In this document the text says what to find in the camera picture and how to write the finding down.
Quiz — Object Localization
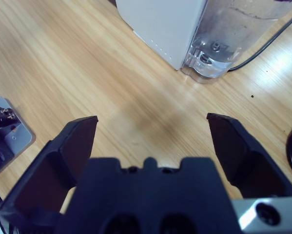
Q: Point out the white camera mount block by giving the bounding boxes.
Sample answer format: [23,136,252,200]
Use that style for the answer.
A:
[0,96,37,181]

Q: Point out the black machine power cord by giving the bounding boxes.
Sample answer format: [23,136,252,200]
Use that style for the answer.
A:
[227,11,292,72]

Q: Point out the white capsule coffee machine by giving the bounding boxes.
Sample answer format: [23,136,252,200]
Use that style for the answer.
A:
[115,0,209,71]

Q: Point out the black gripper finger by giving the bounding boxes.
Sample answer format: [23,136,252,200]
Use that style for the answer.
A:
[0,115,99,221]
[206,113,292,199]

